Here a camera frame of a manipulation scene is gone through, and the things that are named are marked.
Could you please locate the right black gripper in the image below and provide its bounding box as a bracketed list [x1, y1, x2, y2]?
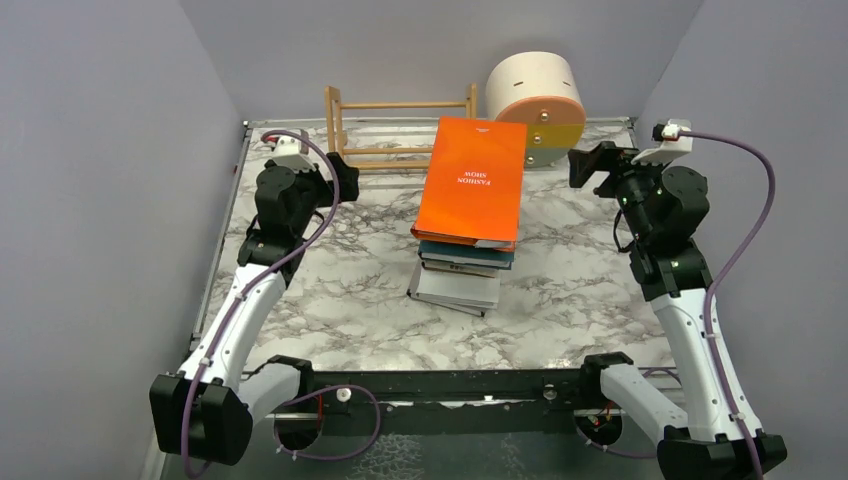
[569, 140, 674, 242]

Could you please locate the orange Fashion Show book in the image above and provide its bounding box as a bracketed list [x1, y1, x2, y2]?
[411, 117, 527, 252]

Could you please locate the teal Humor book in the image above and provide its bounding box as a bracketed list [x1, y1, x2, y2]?
[418, 240, 515, 269]

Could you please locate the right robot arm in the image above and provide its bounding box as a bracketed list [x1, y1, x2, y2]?
[568, 142, 788, 479]

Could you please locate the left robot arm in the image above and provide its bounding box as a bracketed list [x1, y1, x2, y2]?
[149, 152, 359, 465]

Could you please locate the wooden book rack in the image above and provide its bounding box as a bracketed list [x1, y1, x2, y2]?
[324, 83, 478, 171]

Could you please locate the round cream drawer cabinet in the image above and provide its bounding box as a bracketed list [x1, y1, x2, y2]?
[485, 51, 587, 169]

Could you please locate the grey book with plant cover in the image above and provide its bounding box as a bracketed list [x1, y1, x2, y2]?
[421, 260, 500, 278]

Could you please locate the bottom grey white book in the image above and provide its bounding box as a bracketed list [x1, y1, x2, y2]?
[407, 262, 501, 316]

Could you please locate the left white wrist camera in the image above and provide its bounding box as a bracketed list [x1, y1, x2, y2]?
[268, 135, 314, 173]

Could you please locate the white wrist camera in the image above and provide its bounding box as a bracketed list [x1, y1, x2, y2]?
[631, 119, 693, 167]
[268, 135, 314, 173]

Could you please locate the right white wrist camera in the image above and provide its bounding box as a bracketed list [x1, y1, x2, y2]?
[631, 119, 693, 167]

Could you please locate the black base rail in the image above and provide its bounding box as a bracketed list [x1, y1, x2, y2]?
[265, 368, 613, 436]

